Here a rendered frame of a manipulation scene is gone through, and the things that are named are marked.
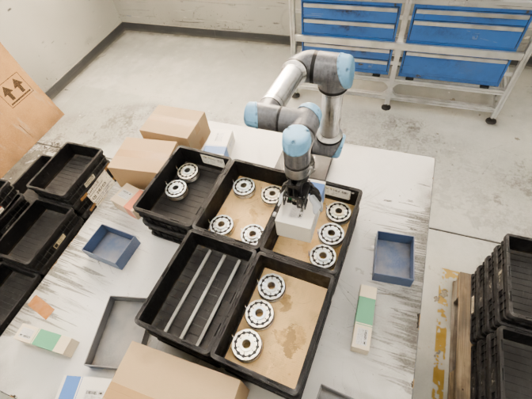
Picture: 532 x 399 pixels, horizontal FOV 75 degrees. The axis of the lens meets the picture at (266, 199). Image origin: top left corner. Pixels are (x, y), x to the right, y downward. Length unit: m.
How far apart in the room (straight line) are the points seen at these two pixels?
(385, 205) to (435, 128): 1.60
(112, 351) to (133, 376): 0.31
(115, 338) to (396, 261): 1.19
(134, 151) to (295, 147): 1.19
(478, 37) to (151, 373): 2.79
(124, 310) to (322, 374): 0.84
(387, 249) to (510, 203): 1.46
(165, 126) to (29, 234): 1.13
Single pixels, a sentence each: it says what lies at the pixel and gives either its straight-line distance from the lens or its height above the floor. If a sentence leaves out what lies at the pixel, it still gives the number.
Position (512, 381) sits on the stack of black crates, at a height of 0.38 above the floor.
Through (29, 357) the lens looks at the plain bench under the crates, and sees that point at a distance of 1.79.
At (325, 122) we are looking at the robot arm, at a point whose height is 1.09.
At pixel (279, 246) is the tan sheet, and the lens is 1.43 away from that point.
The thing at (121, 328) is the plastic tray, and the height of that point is 0.70.
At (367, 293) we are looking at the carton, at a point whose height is 0.76.
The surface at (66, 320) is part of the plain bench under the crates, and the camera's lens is 1.76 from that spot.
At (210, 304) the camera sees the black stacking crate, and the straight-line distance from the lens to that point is 1.38.
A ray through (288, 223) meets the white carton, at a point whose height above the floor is 1.13.
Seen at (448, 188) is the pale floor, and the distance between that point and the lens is 2.82.
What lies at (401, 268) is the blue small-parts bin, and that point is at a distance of 1.57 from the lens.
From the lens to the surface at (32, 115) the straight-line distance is 3.98.
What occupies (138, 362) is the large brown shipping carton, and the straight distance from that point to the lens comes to 1.32.
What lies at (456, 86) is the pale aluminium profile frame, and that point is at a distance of 3.19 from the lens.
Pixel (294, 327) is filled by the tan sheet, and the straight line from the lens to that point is 1.30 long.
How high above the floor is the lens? 2.08
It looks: 53 degrees down
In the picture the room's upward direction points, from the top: 10 degrees counter-clockwise
